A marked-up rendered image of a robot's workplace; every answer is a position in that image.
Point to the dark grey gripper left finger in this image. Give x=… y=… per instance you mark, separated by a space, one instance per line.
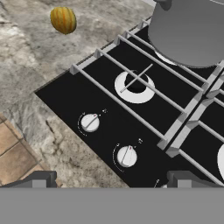
x=43 y=178

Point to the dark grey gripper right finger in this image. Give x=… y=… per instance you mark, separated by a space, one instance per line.
x=180 y=178

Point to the grey metal pot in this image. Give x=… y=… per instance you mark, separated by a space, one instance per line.
x=189 y=29

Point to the yellow striped squash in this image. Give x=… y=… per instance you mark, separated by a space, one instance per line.
x=63 y=20

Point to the grey hob grate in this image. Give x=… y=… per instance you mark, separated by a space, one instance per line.
x=198 y=140
x=140 y=84

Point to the white hob knob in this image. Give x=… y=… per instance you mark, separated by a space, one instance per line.
x=90 y=122
x=127 y=156

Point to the black gas hob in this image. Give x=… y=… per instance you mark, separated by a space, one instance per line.
x=122 y=116

